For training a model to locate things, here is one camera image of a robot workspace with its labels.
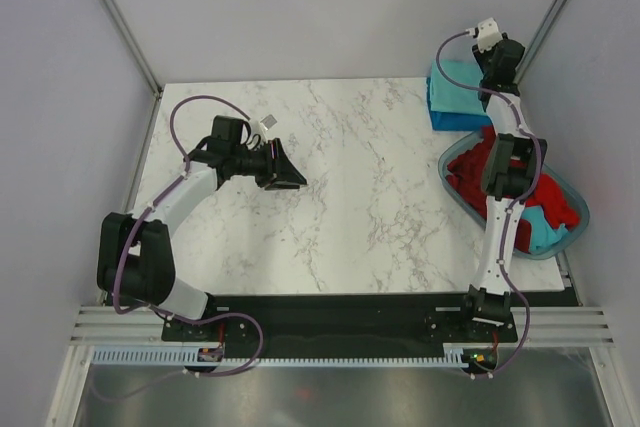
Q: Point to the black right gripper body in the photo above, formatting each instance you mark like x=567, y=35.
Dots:
x=483, y=66

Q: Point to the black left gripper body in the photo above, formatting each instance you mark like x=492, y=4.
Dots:
x=256, y=164

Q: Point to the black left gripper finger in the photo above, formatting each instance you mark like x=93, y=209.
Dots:
x=283, y=170
x=282, y=184

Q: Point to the teal t shirt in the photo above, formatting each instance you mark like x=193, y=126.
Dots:
x=446, y=97
x=542, y=235

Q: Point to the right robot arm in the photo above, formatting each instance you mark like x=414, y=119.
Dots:
x=509, y=178

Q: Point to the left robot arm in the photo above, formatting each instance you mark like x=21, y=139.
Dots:
x=136, y=263

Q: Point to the red t shirts pile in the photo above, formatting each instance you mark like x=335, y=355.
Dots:
x=485, y=165

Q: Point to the folded blue t shirt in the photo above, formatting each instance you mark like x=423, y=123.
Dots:
x=453, y=122

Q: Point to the translucent blue plastic basket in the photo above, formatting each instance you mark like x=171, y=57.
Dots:
x=554, y=217

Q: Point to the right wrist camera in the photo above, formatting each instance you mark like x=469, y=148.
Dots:
x=493, y=50

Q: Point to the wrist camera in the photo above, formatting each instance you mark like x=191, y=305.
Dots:
x=230, y=135
x=493, y=50

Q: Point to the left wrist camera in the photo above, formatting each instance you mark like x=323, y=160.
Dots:
x=230, y=135

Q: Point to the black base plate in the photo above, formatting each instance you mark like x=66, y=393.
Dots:
x=242, y=307

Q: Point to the aluminium frame rail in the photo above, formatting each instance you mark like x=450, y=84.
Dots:
x=538, y=326

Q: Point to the white slotted cable duct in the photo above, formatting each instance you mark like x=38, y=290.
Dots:
x=201, y=357

